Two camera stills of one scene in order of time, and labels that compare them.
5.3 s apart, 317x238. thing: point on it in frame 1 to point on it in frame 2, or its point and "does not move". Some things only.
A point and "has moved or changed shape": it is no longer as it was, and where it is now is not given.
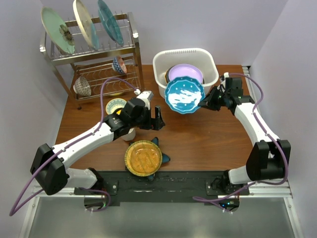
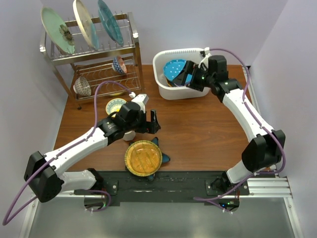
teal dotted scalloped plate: [183, 94] to [172, 68]
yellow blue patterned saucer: [114, 104] does not move
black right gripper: [208, 102] to [189, 66]
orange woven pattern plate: [143, 158] does not move
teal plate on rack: [110, 23] does not move
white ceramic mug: [130, 136] does not move
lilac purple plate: [185, 70] has moved or changed shape
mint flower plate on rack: [57, 30] does not move
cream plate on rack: [86, 24] does not move
